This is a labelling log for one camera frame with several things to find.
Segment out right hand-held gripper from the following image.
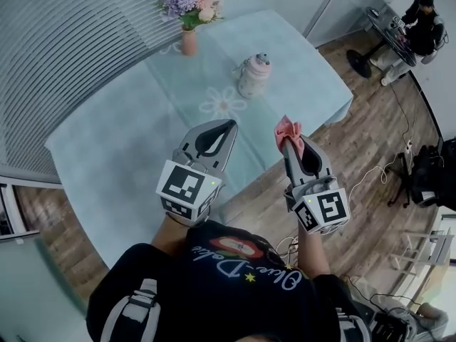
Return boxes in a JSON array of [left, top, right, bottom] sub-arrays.
[[284, 135, 352, 235]]

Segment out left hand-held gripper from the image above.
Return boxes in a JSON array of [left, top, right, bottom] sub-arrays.
[[155, 118, 239, 227]]

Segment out pink knitted cloth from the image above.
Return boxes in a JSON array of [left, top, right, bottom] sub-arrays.
[[273, 115, 306, 158]]

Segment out white pink kettle jar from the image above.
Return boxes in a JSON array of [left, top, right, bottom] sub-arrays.
[[233, 52, 274, 100]]

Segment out person's right forearm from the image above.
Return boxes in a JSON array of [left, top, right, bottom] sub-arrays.
[[296, 232, 331, 280]]

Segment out person's left forearm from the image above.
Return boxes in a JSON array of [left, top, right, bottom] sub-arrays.
[[150, 214, 190, 256]]

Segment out light blue floral tablecloth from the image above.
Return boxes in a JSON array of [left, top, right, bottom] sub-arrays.
[[44, 9, 354, 269]]

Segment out pink ribbed vase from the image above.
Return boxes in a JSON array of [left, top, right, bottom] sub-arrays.
[[180, 26, 199, 56]]

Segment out black office chair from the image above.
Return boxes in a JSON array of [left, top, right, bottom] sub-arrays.
[[388, 137, 456, 209]]

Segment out pastel artificial flower bouquet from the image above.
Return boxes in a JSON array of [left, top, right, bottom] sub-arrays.
[[153, 0, 225, 31]]

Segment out white metal rack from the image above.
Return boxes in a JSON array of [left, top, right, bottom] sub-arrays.
[[391, 228, 453, 274]]

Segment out person in black shirt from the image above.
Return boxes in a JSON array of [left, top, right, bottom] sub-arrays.
[[85, 221, 361, 342]]

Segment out glass partition with blinds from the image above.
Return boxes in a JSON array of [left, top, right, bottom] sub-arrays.
[[0, 0, 200, 177]]

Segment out white cable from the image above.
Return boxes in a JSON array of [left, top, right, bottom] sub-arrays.
[[347, 151, 414, 196]]

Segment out black round pedestal table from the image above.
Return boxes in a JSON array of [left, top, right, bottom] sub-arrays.
[[347, 5, 418, 78]]

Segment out person's right grey backpack strap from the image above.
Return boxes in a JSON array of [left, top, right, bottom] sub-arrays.
[[336, 306, 368, 342]]

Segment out person's grey backpack strap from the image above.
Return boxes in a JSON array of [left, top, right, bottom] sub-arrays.
[[103, 278, 160, 342], [336, 306, 368, 342]]

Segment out person's left grey backpack strap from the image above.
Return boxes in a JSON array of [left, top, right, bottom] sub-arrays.
[[103, 278, 160, 342]]

